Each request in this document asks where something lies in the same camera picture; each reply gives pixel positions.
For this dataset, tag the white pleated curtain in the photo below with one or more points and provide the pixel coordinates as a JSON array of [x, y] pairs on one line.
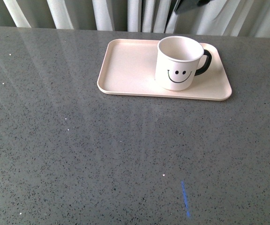
[[245, 18]]

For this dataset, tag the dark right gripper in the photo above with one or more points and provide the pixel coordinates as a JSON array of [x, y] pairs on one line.
[[183, 6]]

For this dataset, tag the beige rectangular plastic tray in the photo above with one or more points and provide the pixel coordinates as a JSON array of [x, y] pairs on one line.
[[129, 69]]

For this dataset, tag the white smiley mug black handle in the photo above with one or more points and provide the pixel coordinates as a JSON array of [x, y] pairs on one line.
[[179, 60]]

